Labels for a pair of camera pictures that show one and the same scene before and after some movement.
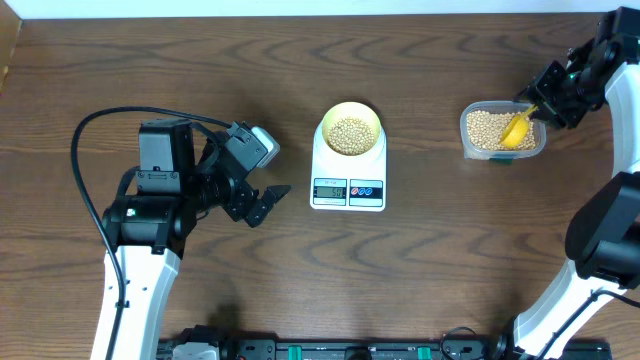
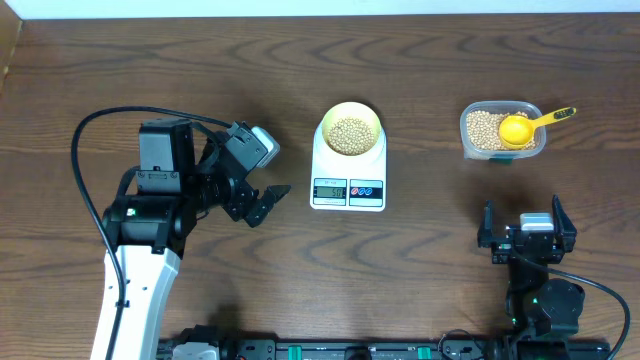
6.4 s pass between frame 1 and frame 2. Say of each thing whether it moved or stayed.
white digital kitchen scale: stayed
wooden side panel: stayed
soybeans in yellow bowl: stayed
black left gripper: stayed
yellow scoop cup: moved
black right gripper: moved
